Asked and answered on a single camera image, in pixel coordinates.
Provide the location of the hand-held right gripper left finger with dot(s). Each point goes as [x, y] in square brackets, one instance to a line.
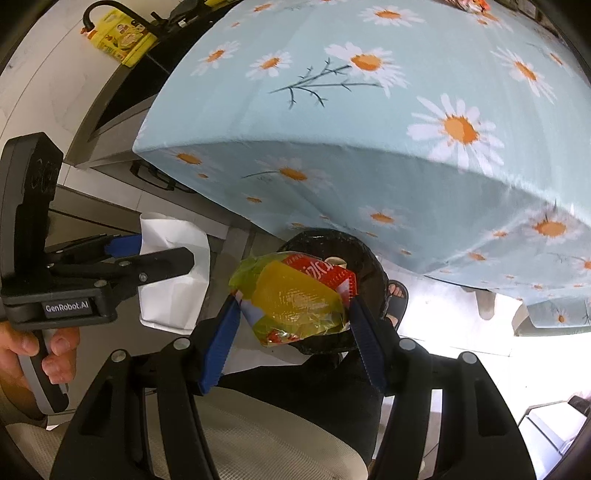
[221, 341]

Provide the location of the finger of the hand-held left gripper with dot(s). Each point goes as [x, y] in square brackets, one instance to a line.
[157, 265]
[124, 244]

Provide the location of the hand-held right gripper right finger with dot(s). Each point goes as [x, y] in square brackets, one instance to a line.
[369, 346]

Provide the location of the white paper sheet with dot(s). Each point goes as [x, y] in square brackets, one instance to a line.
[175, 304]

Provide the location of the black lined trash bin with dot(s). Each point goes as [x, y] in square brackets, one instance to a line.
[364, 272]

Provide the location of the yellow green snack wrapper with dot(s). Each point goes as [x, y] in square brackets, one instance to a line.
[295, 300]

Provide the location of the person's left forearm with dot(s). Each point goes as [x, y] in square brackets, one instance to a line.
[14, 408]

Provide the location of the person's left hand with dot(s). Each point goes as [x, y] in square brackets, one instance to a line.
[16, 344]

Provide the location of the person's foot in black slipper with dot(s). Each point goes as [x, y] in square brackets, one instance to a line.
[398, 295]

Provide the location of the person's beige clothing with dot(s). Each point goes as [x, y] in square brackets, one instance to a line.
[258, 443]

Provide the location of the white table leg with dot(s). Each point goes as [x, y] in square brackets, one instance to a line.
[485, 302]

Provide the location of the black sink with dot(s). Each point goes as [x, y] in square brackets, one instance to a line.
[134, 92]

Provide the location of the daisy print blue tablecloth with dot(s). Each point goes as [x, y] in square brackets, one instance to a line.
[369, 175]

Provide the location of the yellow detergent bottle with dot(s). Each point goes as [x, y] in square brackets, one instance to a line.
[122, 39]

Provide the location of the black faucet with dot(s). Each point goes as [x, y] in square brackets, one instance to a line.
[88, 11]

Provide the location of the black plastic kitchen tool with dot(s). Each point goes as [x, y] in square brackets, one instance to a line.
[184, 11]

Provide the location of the small red wrapper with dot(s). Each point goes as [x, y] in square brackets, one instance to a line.
[473, 4]

